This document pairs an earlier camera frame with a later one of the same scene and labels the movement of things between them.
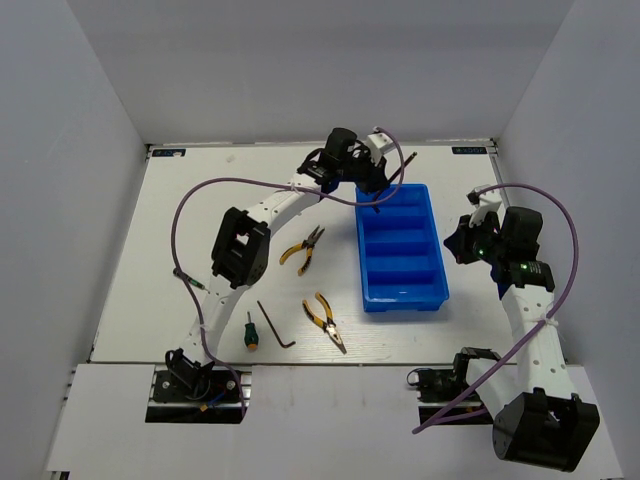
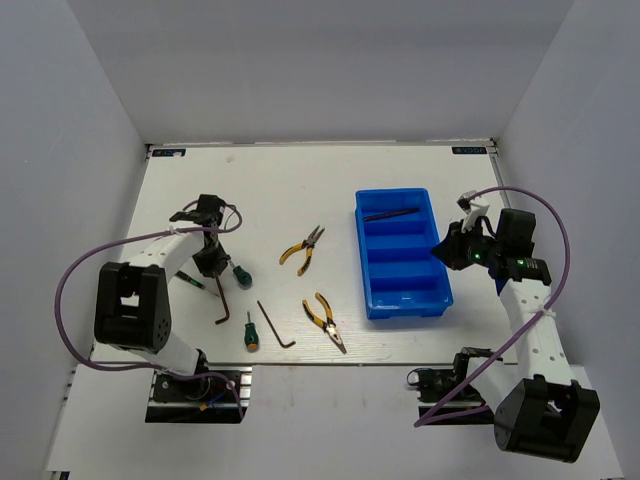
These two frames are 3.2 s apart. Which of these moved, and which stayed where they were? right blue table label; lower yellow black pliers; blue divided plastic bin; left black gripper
Moved: left black gripper
Stayed: lower yellow black pliers; blue divided plastic bin; right blue table label
